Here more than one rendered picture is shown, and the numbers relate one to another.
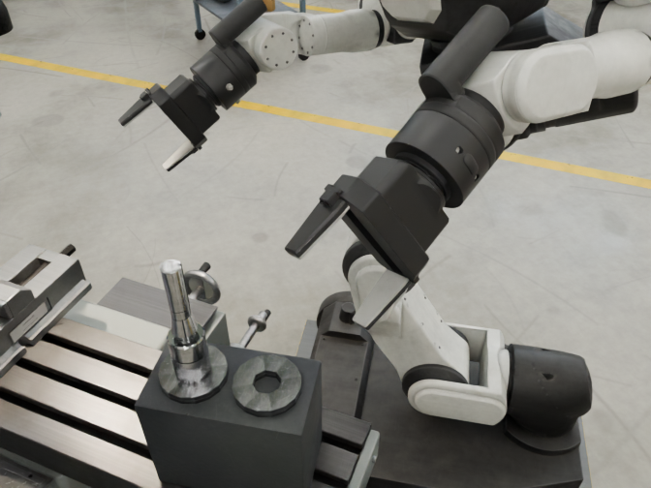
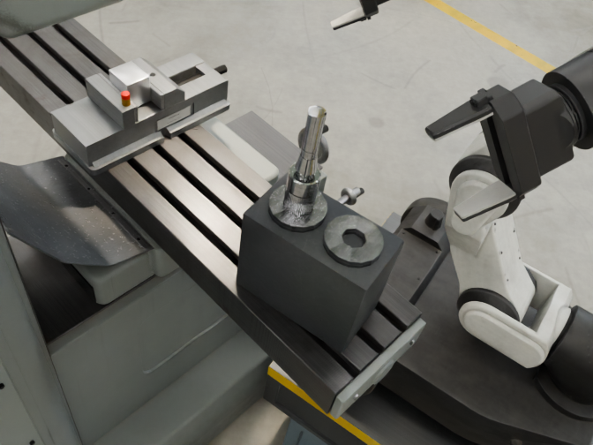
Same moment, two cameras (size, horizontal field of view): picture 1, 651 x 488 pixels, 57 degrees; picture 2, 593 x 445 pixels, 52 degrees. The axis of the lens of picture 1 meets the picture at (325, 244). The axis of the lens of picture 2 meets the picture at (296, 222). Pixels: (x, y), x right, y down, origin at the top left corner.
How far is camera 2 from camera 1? 0.11 m
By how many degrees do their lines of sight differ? 14
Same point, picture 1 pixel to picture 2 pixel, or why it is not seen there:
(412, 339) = (485, 262)
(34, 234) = (180, 46)
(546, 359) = not seen: outside the picture
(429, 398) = (478, 320)
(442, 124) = not seen: outside the picture
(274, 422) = (348, 272)
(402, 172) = (551, 101)
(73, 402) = (188, 195)
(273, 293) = (369, 178)
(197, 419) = (288, 244)
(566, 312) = not seen: outside the picture
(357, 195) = (505, 106)
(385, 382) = (442, 292)
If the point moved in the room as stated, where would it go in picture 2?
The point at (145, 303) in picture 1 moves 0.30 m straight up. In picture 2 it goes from (263, 140) to (275, 41)
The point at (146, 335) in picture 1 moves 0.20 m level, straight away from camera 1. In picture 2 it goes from (258, 167) to (259, 110)
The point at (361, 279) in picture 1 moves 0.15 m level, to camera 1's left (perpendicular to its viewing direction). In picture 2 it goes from (464, 190) to (390, 161)
